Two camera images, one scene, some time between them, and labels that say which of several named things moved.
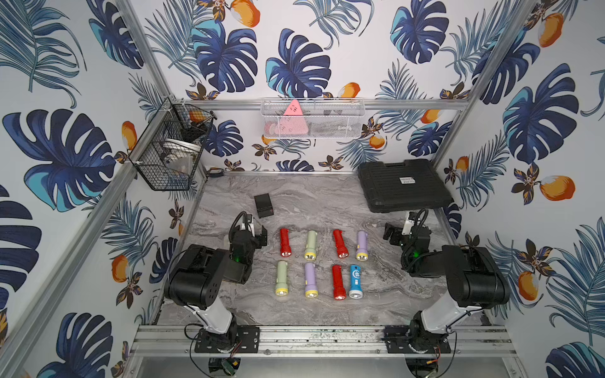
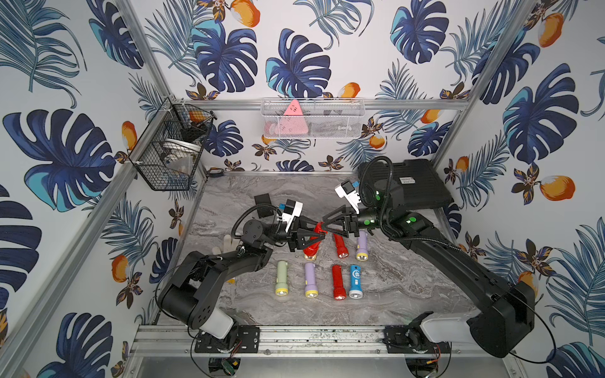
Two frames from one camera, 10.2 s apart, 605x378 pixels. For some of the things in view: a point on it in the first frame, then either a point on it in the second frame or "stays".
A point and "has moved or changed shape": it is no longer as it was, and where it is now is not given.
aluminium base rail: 158,340 stays
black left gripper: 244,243 → 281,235
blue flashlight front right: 355,290 stays
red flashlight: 340,243 stays
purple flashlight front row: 311,290 stays
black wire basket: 168,154 stays
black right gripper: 396,232 → 345,227
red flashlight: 285,245 has moved or changed shape
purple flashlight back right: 361,251 stays
